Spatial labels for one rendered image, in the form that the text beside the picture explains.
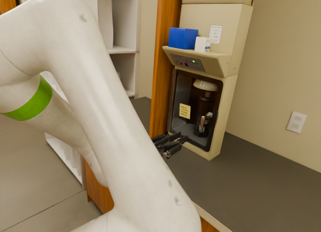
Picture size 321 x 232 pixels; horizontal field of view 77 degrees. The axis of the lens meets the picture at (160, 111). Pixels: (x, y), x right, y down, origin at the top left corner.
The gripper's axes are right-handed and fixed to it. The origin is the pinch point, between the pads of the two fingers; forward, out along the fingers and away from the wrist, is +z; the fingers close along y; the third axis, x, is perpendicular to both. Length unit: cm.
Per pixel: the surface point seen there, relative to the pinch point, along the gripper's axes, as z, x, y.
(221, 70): 17.5, -30.2, -4.8
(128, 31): 65, -37, 128
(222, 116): 27.1, -5.9, -5.2
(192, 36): 18.0, -42.5, 13.9
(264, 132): 67, 12, -17
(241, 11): 24, -54, -5
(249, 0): 30, -59, -4
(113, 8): 65, -57, 154
